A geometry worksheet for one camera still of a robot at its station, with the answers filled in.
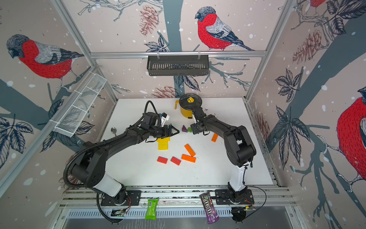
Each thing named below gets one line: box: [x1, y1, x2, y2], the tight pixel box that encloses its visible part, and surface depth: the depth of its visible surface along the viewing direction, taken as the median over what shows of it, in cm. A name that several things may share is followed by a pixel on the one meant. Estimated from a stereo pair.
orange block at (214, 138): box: [211, 133, 219, 143], surface depth 99 cm
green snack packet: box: [144, 198, 159, 220], surface depth 71 cm
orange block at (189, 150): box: [183, 143, 196, 157], surface depth 94 cm
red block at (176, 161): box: [170, 156, 182, 167], surface depth 88 cm
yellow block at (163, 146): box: [157, 142, 169, 151], surface depth 95 cm
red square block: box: [156, 156, 169, 165], surface depth 89 cm
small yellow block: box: [156, 139, 170, 148], surface depth 96 cm
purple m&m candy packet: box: [199, 191, 220, 225], surface depth 71 cm
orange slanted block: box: [181, 154, 197, 163], surface depth 90 cm
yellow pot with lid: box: [174, 93, 203, 119], surface depth 106 cm
